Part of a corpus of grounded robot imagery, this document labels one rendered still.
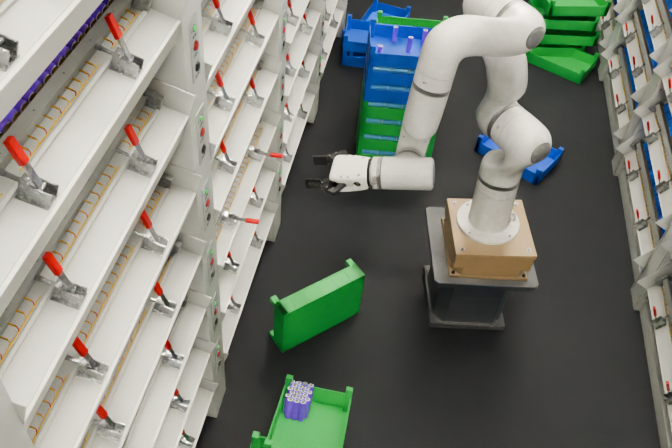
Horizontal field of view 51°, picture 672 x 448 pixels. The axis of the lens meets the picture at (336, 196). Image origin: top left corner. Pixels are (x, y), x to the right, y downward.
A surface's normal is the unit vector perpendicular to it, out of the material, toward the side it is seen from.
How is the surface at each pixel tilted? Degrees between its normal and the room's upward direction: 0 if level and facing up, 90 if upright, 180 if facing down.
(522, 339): 0
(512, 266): 90
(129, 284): 17
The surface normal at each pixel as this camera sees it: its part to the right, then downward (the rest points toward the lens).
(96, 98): 0.36, -0.62
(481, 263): 0.00, 0.71
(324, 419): 0.14, -0.91
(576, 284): 0.07, -0.71
